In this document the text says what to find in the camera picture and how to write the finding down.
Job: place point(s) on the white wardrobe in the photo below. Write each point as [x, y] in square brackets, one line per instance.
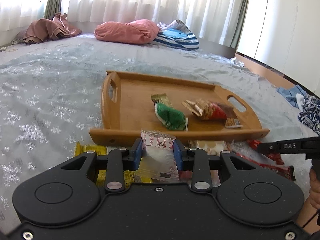
[284, 34]

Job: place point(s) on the brown nut bar packet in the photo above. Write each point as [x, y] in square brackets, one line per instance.
[232, 120]

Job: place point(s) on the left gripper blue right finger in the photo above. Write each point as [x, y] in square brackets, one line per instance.
[194, 160]

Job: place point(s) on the blue patterned clothing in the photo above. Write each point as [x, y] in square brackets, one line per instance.
[309, 111]

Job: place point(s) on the light blue garment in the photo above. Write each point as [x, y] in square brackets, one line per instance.
[295, 95]

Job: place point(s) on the person right hand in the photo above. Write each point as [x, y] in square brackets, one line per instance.
[311, 206]

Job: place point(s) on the wooden bed frame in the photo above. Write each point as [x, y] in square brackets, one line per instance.
[271, 76]

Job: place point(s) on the right green drape curtain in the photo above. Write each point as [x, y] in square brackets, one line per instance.
[240, 24]

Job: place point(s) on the gold snack packet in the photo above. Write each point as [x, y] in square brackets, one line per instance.
[161, 98]

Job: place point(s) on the mauve crumpled blanket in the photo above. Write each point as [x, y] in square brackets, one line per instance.
[43, 30]

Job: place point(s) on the white red snack packet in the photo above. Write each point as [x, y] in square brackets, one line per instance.
[158, 161]

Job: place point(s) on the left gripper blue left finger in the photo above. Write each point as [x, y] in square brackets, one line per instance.
[120, 160]

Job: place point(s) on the green snack packet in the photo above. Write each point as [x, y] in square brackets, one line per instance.
[171, 118]

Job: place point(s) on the yellow snack packet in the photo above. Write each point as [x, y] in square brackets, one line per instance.
[100, 165]

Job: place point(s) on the pink pillow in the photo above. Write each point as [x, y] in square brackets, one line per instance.
[136, 32]

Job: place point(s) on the white crumpled plastic bag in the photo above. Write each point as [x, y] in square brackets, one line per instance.
[237, 63]

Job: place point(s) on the long red snack wrapper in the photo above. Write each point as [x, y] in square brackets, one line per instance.
[282, 170]

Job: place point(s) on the red peanut snack bag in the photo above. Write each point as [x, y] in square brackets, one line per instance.
[205, 110]

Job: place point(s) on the blue striped pillow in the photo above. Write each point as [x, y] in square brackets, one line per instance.
[176, 35]

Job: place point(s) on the light blue bedspread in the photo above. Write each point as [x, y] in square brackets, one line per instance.
[50, 98]

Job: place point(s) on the white sheer curtain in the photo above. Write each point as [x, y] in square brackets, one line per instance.
[211, 20]

